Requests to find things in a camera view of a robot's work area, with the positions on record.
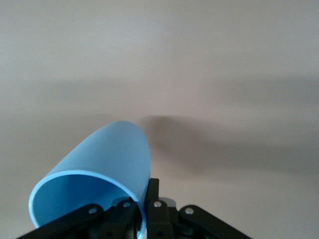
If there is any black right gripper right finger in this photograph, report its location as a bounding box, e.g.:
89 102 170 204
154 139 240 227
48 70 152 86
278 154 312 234
145 178 253 239

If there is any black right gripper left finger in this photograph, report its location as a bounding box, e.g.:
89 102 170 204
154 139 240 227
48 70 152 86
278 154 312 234
17 198 139 239

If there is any blue plastic cup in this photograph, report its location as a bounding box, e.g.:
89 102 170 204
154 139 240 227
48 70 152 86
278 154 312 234
28 120 152 239

